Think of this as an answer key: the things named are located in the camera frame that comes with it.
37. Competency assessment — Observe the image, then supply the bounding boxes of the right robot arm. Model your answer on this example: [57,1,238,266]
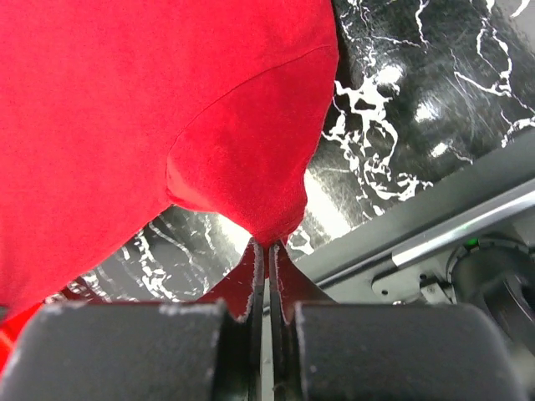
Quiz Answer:
[1,241,534,400]

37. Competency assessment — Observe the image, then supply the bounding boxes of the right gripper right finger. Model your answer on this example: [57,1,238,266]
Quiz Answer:
[268,243,527,400]

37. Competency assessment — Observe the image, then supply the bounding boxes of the dark red t-shirt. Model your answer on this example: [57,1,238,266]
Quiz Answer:
[0,0,340,322]

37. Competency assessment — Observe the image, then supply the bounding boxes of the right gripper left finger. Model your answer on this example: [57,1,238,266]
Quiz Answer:
[1,241,264,400]

